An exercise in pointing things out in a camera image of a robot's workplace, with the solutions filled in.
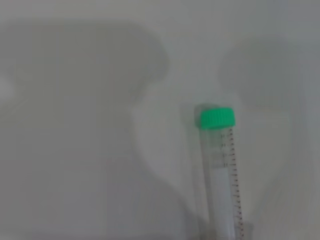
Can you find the clear test tube green cap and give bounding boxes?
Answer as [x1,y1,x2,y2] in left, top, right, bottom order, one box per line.
[194,106,245,240]

